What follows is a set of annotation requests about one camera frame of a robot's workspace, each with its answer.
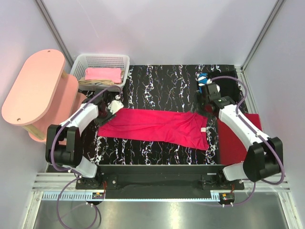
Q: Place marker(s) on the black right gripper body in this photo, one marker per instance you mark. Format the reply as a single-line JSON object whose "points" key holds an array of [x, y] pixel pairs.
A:
{"points": [[198, 108]]}

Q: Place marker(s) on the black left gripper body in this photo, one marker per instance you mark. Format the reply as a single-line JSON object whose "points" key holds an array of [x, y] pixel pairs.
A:
{"points": [[104, 119]]}

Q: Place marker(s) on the red t shirt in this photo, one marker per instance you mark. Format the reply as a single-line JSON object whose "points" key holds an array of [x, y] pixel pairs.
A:
{"points": [[185, 129]]}

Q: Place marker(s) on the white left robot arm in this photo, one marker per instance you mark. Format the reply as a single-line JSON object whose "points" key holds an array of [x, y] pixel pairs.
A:
{"points": [[64, 146]]}

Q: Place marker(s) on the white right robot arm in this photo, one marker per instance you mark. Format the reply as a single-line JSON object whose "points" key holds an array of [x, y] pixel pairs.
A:
{"points": [[264, 158]]}

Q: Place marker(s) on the black folded t shirt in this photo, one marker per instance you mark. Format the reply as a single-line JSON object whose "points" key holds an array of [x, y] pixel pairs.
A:
{"points": [[228, 87]]}

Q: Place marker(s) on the beige folded t shirt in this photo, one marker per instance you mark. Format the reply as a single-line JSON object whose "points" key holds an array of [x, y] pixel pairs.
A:
{"points": [[82, 81]]}

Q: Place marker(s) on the pink folded t shirt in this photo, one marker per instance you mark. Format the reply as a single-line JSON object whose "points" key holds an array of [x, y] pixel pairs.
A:
{"points": [[113, 74]]}

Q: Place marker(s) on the white plastic basket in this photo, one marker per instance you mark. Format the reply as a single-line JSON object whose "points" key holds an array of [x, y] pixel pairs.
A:
{"points": [[84, 61]]}

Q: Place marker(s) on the pink three tier shelf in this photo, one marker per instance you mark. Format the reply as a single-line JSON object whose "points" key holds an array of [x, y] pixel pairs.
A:
{"points": [[42, 95]]}

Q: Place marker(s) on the left orange connector board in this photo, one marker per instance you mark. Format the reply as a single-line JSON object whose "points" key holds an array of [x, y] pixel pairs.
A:
{"points": [[98, 195]]}

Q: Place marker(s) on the orange connector board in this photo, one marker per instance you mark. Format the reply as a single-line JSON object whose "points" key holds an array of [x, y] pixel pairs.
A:
{"points": [[227, 197], [98, 195]]}

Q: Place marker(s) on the right orange connector board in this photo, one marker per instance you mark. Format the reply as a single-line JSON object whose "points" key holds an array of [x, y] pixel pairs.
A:
{"points": [[227, 197]]}

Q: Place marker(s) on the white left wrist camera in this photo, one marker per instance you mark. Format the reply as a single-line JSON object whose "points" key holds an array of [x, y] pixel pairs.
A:
{"points": [[115, 105]]}

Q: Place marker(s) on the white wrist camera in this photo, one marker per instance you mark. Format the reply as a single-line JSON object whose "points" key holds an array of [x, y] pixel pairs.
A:
{"points": [[115, 105], [209, 81]]}

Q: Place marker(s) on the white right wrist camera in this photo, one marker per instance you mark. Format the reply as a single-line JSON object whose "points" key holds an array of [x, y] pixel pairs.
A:
{"points": [[209, 81]]}

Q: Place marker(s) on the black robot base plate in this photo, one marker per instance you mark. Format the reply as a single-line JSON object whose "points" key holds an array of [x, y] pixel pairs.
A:
{"points": [[163, 182]]}

